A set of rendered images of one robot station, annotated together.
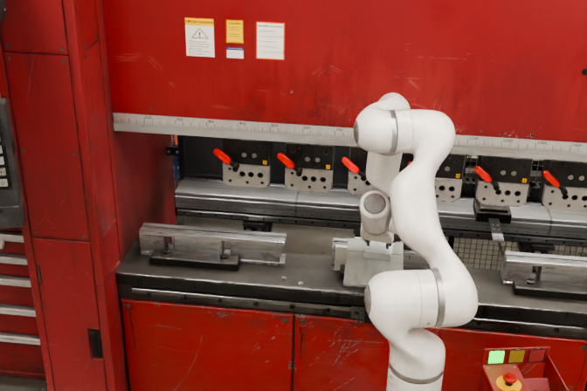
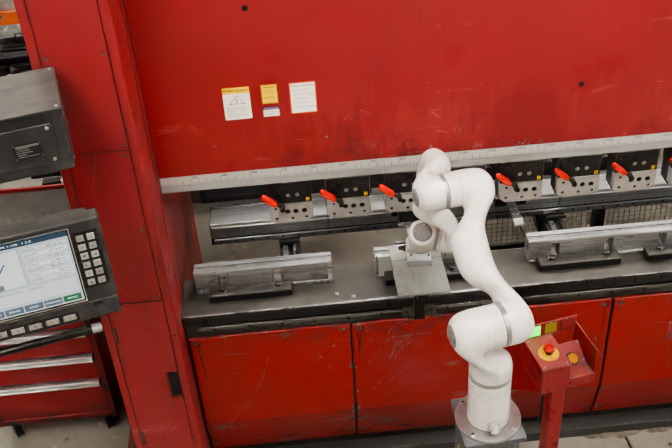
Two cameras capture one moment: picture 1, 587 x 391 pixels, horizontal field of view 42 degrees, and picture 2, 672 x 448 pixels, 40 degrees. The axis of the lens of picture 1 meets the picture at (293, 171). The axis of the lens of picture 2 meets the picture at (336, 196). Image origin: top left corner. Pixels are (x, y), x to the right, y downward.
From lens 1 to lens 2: 1.01 m
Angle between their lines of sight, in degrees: 12
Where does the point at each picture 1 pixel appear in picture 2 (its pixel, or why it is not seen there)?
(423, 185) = (478, 237)
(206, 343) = (272, 361)
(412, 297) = (487, 330)
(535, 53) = (538, 75)
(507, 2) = (511, 37)
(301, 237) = not seen: hidden behind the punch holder
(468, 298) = (528, 322)
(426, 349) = (499, 363)
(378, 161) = not seen: hidden behind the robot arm
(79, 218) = (151, 282)
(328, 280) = (376, 288)
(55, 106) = (120, 194)
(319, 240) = not seen: hidden behind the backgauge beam
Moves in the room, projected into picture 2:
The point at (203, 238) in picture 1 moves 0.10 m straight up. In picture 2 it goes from (255, 271) to (252, 249)
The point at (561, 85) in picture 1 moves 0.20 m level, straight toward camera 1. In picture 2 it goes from (562, 97) to (564, 129)
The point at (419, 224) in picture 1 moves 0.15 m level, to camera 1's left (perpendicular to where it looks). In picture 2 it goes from (481, 270) to (427, 280)
